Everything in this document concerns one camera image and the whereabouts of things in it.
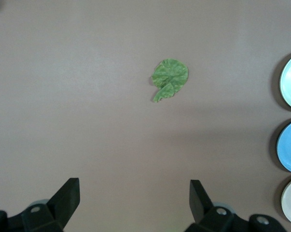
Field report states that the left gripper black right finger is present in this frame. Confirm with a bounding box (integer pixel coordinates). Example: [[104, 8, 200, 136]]
[[183, 179, 236, 232]]

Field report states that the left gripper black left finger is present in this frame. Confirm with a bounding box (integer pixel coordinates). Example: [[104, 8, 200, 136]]
[[21, 177, 81, 232]]

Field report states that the green lettuce leaf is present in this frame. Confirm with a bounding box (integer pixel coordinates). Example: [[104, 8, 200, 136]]
[[151, 58, 189, 103]]

